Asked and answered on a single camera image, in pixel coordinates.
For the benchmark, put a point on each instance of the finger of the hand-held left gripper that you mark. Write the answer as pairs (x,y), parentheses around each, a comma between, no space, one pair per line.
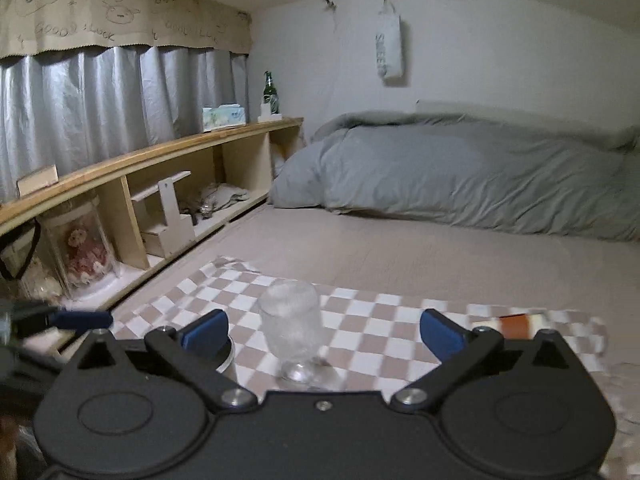
(82,318)

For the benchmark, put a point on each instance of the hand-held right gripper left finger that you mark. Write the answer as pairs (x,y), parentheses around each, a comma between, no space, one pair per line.
(204,331)

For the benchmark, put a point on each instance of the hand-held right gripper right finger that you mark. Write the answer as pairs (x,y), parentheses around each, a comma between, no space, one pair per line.
(441,336)

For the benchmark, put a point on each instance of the clear glass cup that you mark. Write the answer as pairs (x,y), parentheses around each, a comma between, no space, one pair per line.
(291,320)

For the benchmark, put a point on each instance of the white round lid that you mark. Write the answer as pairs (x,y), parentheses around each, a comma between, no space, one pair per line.
(226,355)

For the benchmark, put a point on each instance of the doll in clear case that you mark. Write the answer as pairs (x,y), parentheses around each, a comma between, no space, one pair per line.
(82,250)

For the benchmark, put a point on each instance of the beige checkered blanket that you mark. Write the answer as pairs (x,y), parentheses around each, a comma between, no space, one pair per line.
(360,325)

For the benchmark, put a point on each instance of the beige bed sheet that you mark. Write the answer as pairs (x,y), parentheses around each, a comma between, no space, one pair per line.
(400,260)

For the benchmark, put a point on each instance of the small wooden stand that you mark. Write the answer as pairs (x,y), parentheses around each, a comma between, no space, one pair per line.
(167,215)

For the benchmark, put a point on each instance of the crumpled grey cloth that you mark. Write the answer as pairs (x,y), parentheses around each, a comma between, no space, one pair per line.
(222,197)

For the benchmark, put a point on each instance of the small wooden block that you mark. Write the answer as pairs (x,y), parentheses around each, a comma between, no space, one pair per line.
(38,180)

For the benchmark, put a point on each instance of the grey duvet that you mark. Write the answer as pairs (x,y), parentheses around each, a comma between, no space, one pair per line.
(450,175)

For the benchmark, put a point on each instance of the wooden shelf unit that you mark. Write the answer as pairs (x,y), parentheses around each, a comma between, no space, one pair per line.
(150,160)

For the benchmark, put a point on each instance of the silver curtain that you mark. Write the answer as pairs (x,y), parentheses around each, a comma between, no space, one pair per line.
(100,105)

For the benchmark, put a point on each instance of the tissue box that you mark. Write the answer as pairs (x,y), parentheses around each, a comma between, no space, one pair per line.
(223,117)

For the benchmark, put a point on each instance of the small white box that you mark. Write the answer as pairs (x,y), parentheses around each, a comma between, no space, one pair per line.
(270,112)

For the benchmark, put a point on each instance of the green glass bottle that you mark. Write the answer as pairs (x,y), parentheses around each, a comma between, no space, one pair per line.
(270,91)

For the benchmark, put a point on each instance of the hanging fabric pouch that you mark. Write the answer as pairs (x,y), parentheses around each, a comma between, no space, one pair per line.
(389,47)

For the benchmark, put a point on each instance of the beige valance with drawings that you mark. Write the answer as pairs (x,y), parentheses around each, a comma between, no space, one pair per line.
(120,15)

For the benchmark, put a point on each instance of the wall hook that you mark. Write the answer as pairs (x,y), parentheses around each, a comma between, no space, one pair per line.
(329,4)

